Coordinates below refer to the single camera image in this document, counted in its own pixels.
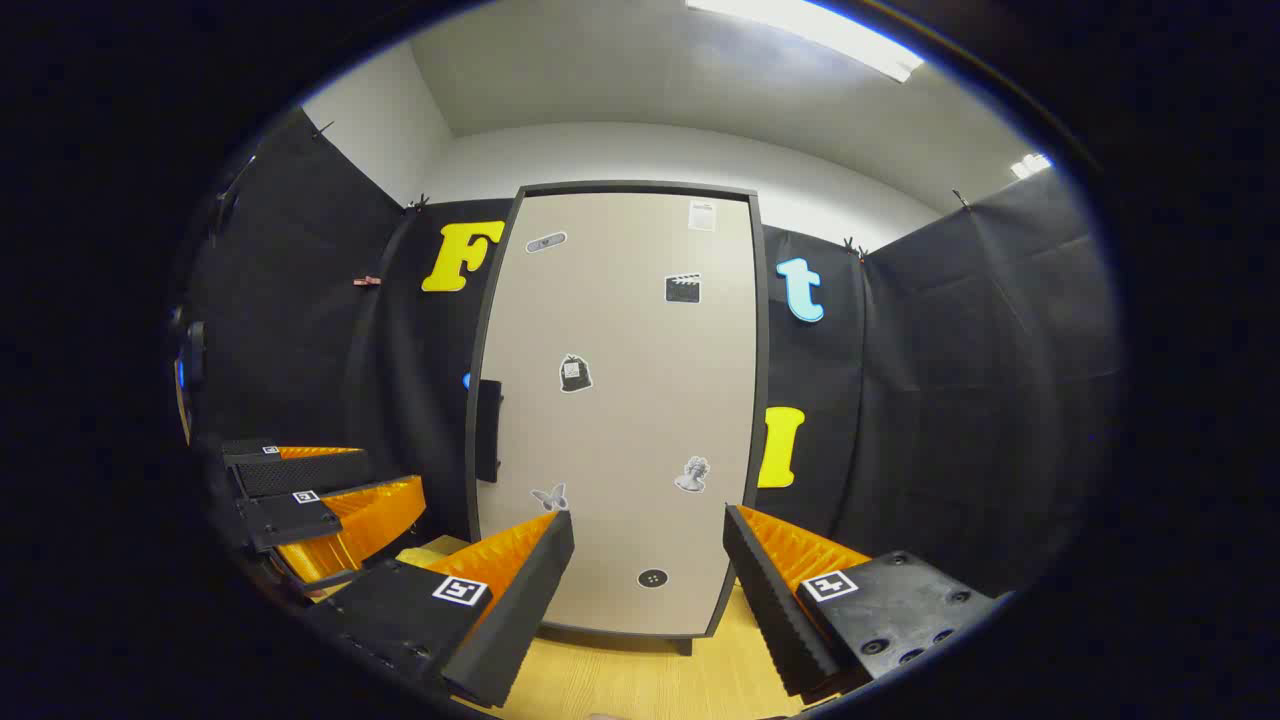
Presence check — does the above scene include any yellow bumpy citron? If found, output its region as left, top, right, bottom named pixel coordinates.
left=396, top=536, right=471, bottom=577

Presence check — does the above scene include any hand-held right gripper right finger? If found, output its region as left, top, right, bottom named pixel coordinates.
left=722, top=504, right=1001, bottom=706

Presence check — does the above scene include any black cabinet door handle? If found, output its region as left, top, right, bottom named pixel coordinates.
left=474, top=379, right=505, bottom=485

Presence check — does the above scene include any black backdrop cloth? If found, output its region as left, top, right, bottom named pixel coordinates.
left=185, top=105, right=1121, bottom=601

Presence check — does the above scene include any grey cabinet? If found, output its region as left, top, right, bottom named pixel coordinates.
left=463, top=180, right=771, bottom=657

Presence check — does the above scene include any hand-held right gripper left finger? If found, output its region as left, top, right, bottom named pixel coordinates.
left=300, top=510, right=576, bottom=709

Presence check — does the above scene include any long ceiling light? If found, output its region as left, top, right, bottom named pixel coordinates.
left=685, top=0, right=926, bottom=84

